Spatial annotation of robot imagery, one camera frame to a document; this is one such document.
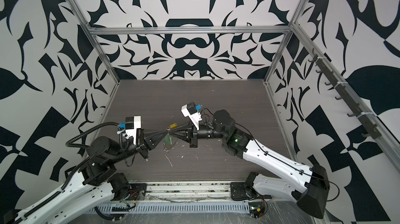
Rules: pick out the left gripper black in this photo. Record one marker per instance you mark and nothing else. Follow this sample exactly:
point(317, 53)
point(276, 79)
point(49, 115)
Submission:
point(143, 139)

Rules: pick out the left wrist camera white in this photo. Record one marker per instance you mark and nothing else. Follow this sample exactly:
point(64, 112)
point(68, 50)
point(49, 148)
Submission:
point(130, 129)

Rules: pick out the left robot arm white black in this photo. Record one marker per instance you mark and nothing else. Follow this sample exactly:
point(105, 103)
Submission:
point(92, 182)

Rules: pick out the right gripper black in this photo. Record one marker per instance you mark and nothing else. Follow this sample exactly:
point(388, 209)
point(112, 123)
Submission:
point(185, 136)

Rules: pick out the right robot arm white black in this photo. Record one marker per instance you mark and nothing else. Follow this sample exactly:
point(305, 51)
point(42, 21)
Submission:
point(238, 141)

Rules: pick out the small circuit board green led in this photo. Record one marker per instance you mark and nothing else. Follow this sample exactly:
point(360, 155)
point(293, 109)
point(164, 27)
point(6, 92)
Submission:
point(257, 209)

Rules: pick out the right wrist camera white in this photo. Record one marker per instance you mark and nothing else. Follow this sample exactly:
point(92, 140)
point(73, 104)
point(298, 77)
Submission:
point(191, 110)

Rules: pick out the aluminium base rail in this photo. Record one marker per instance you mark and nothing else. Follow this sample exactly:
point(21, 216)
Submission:
point(187, 189)

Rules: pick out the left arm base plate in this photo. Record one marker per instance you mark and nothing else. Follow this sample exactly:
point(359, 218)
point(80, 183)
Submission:
point(136, 192)

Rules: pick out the white slotted cable duct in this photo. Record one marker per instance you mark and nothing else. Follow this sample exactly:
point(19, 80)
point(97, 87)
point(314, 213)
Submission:
point(178, 208)

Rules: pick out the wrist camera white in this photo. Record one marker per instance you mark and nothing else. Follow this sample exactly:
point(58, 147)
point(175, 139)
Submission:
point(191, 110)
point(130, 129)

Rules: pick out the wall hook rack dark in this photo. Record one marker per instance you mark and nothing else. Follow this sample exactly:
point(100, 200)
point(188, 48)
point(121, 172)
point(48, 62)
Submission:
point(347, 94)

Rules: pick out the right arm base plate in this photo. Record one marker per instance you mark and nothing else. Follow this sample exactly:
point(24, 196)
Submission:
point(240, 192)

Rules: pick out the large wire keyring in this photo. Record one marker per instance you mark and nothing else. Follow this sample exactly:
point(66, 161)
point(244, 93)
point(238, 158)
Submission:
point(167, 146)

